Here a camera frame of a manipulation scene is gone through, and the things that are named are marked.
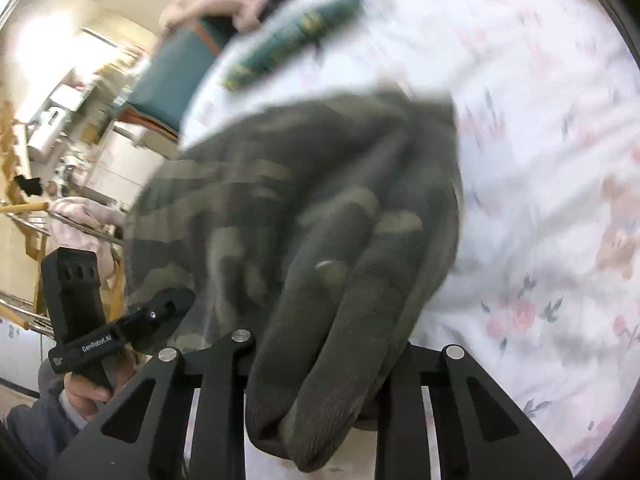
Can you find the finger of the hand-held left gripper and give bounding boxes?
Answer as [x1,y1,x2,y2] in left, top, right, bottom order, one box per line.
[125,287,197,353]

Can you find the white cabinet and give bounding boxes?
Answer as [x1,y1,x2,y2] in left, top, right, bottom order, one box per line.
[87,125,171,198]

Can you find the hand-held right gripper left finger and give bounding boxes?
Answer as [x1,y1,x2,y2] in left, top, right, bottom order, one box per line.
[47,329,256,480]

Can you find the white floral bed sheet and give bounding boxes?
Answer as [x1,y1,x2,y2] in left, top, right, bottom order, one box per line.
[180,0,637,480]

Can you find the person's left hand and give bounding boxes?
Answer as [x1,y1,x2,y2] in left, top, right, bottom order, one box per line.
[62,350,143,418]

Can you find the person's left forearm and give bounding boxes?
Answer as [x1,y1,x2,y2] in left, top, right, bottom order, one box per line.
[2,357,88,461]

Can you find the pink cloth on rack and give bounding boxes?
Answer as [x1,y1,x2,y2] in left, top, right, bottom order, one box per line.
[47,195,128,283]

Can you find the teal chair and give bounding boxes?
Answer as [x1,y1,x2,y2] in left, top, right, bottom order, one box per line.
[117,25,223,138]

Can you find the teal patterned cushion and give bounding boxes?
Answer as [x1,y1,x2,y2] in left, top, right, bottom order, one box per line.
[220,0,363,93]

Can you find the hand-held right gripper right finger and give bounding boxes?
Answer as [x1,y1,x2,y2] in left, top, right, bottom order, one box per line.
[375,342,573,480]

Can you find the camouflage pants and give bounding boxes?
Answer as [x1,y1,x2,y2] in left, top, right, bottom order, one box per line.
[122,85,463,473]

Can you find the metal drying rack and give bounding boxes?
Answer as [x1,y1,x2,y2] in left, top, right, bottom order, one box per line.
[0,200,126,333]

